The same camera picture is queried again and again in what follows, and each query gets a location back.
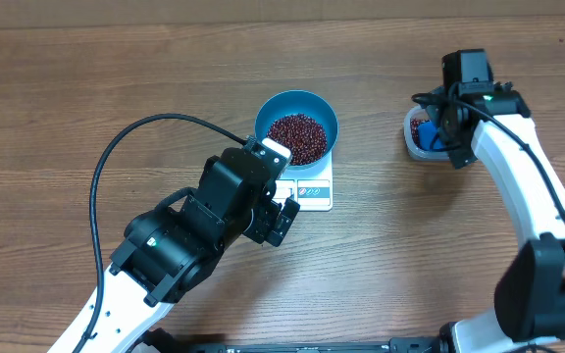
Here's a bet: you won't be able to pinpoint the black mounting rail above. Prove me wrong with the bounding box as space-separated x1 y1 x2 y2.
129 328 454 353

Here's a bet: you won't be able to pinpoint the teal metal bowl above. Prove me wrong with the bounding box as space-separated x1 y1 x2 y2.
254 90 339 169

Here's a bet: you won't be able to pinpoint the red beans in bowl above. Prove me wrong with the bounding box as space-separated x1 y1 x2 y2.
267 114 328 166

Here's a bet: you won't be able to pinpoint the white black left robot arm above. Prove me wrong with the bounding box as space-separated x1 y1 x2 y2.
51 138 299 352

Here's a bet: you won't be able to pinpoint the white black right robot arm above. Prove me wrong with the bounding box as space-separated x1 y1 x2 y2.
412 49 565 352

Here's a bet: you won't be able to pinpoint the blue plastic measuring scoop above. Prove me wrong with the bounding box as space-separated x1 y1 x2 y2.
417 122 445 151

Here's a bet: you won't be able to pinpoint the clear plastic container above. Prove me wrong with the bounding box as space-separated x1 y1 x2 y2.
403 106 449 162

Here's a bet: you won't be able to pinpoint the white digital kitchen scale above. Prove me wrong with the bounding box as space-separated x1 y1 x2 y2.
274 153 334 212

